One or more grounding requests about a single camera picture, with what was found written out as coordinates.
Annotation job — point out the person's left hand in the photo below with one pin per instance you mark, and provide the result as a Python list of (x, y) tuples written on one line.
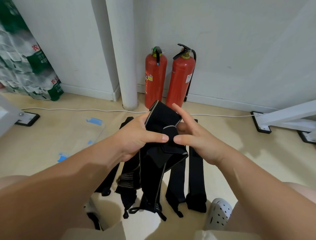
[(130, 138)]

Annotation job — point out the person's right hand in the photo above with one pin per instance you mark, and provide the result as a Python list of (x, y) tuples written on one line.
[(205, 145)]

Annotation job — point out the person's left thumb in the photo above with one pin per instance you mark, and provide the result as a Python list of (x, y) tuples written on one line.
[(156, 137)]

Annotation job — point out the person's right thumb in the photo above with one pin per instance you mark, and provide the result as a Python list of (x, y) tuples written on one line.
[(184, 140)]

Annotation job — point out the person's right middle finger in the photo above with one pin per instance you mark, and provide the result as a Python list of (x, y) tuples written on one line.
[(181, 126)]

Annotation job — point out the person's right forearm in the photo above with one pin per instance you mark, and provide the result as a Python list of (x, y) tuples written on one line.
[(261, 197)]

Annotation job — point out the person's left forearm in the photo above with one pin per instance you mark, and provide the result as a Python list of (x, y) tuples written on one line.
[(61, 188)]

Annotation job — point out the red fire extinguisher green top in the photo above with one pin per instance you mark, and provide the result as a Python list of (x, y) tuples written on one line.
[(155, 79)]

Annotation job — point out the white clog shoe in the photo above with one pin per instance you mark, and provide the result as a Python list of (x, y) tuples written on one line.
[(218, 214)]

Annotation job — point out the white round pipe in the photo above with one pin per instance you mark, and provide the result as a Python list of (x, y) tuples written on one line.
[(124, 54)]

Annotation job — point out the green wrapped bottle pack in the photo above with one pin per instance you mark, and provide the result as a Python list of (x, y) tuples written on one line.
[(22, 59)]

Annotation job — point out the white table frame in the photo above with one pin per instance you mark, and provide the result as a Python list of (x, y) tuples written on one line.
[(9, 115), (286, 118)]

